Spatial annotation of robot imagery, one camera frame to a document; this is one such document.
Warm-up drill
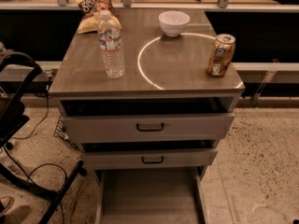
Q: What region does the grey drawer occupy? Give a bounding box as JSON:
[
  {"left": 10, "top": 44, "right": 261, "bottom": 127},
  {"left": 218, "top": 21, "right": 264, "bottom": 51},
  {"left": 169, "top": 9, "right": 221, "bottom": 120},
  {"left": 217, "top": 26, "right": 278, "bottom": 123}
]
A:
[
  {"left": 95, "top": 167, "right": 208, "bottom": 224},
  {"left": 62, "top": 113, "right": 234, "bottom": 144},
  {"left": 81, "top": 148, "right": 217, "bottom": 170}
]

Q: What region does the grey wooden drawer cabinet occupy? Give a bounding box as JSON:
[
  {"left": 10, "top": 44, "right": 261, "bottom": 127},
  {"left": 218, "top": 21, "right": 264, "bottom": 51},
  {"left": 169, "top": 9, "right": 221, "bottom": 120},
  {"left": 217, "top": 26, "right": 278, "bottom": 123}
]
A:
[{"left": 48, "top": 7, "right": 246, "bottom": 182}]

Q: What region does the white ceramic bowl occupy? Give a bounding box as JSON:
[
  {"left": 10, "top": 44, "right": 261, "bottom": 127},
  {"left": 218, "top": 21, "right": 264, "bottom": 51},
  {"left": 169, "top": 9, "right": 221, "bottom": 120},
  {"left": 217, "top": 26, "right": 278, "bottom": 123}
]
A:
[{"left": 158, "top": 11, "right": 190, "bottom": 36}]

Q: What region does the clear plastic water bottle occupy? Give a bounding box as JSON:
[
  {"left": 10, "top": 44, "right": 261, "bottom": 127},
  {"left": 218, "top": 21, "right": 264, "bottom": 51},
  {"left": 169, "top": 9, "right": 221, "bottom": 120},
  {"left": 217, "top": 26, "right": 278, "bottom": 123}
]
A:
[{"left": 97, "top": 10, "right": 125, "bottom": 78}]

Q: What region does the golden soda can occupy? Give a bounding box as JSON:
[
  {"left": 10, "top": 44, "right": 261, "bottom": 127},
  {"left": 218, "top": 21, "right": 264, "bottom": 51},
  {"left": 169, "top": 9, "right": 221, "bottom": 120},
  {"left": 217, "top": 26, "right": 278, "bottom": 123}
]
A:
[{"left": 207, "top": 34, "right": 235, "bottom": 77}]

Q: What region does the brown chip bag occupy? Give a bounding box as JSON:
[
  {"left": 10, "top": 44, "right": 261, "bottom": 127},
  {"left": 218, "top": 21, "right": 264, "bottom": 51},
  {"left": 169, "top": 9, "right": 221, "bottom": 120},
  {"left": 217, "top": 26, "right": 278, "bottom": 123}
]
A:
[{"left": 75, "top": 0, "right": 121, "bottom": 34}]

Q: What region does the shoe tip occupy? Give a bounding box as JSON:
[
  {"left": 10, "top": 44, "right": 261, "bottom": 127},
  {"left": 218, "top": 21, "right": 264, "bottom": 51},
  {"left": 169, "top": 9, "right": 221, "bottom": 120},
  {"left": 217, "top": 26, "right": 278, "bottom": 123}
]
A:
[{"left": 0, "top": 196, "right": 14, "bottom": 217}]

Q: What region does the black floor cable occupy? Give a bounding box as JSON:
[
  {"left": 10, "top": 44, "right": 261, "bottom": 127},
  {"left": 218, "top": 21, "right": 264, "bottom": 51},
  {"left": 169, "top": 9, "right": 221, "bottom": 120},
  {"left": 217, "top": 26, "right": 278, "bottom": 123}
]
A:
[{"left": 2, "top": 87, "right": 69, "bottom": 224}]

